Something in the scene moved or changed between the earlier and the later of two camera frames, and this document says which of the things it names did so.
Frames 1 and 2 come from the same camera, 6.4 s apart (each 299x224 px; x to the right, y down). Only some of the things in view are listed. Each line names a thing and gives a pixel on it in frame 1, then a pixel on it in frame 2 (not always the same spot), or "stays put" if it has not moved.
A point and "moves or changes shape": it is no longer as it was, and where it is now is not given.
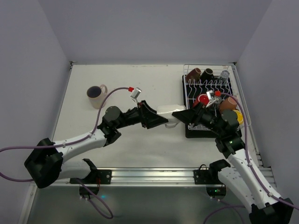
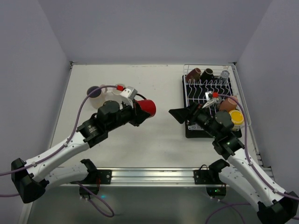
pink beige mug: (96, 95) stays put
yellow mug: (240, 118) stays put
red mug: (202, 98) moves or changes shape
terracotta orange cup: (229, 103) stays put
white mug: (166, 111) -> (117, 92)
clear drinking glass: (217, 101) stays put
